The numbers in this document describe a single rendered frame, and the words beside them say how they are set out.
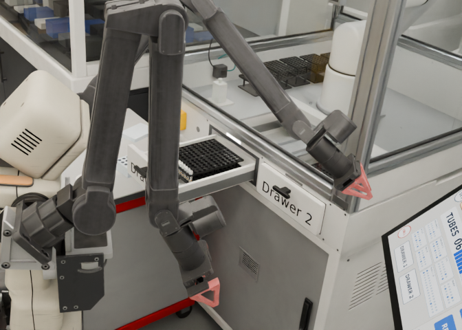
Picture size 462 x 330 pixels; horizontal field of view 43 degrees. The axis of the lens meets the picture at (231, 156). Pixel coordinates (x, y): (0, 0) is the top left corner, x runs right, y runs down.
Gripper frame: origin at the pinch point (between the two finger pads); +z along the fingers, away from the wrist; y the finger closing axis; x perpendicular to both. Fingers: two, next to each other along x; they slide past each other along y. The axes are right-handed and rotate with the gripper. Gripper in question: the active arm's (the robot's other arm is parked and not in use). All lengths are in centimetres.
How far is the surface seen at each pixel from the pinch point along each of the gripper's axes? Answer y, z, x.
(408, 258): -11.4, 14.6, 1.2
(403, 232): -0.7, 14.7, 0.9
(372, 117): 14.7, -9.1, -10.9
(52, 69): 110, -86, 95
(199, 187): 30, -22, 47
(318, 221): 20.2, 7.8, 23.7
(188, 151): 47, -29, 49
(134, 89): 116, -54, 79
